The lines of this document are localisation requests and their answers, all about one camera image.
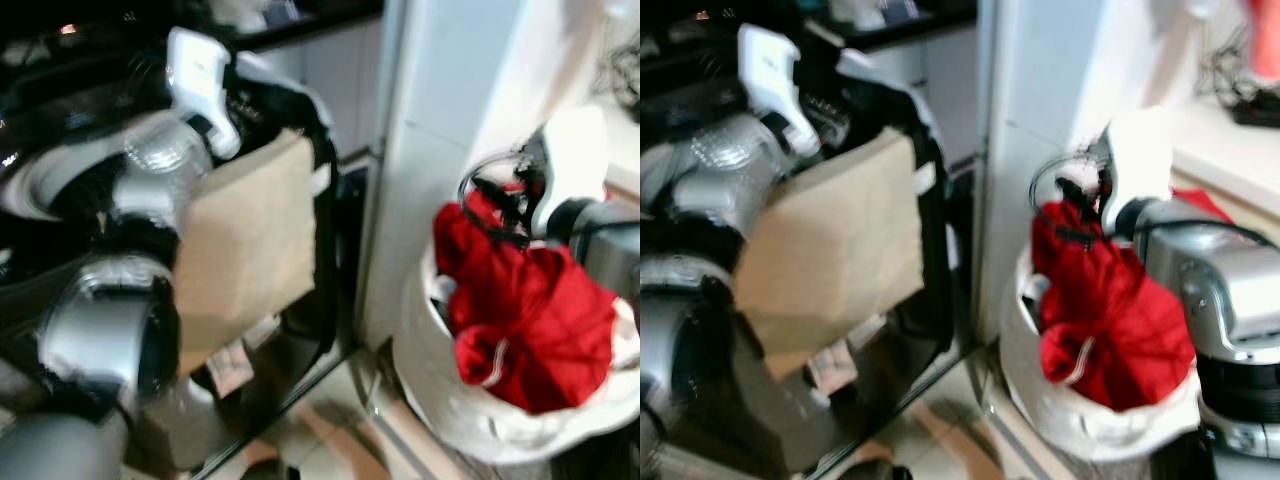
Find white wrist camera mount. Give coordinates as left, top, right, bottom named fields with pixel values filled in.
left=737, top=24, right=821, bottom=158
left=1095, top=108, right=1177, bottom=238
left=528, top=105, right=613, bottom=238
left=164, top=27, right=244, bottom=160

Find red garment with white stripe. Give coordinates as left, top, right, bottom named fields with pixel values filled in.
left=1029, top=198, right=1198, bottom=412
left=431, top=190, right=620, bottom=416

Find tangled black cables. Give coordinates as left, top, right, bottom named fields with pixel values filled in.
left=1198, top=25, right=1280, bottom=129
left=598, top=42, right=641, bottom=109

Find white tall cabinet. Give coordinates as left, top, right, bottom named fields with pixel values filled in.
left=975, top=0, right=1201, bottom=346
left=358, top=0, right=641, bottom=353

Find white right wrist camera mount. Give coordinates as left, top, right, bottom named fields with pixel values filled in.
left=528, top=105, right=613, bottom=238
left=1095, top=108, right=1177, bottom=238

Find brown cardboard panel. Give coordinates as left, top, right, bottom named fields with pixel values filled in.
left=733, top=127, right=926, bottom=381
left=174, top=128, right=320, bottom=378

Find white sticker label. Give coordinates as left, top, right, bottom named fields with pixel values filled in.
left=204, top=340, right=257, bottom=399
left=804, top=343, right=863, bottom=398

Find white laundry basket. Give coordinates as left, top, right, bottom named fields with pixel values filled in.
left=999, top=245, right=1204, bottom=463
left=389, top=240, right=641, bottom=468

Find red object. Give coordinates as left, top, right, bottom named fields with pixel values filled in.
left=1247, top=0, right=1280, bottom=83

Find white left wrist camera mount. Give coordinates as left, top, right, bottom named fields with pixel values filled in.
left=737, top=24, right=821, bottom=158
left=164, top=27, right=244, bottom=160

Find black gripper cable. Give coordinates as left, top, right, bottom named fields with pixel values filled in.
left=457, top=148, right=531, bottom=206
left=1029, top=150, right=1099, bottom=211

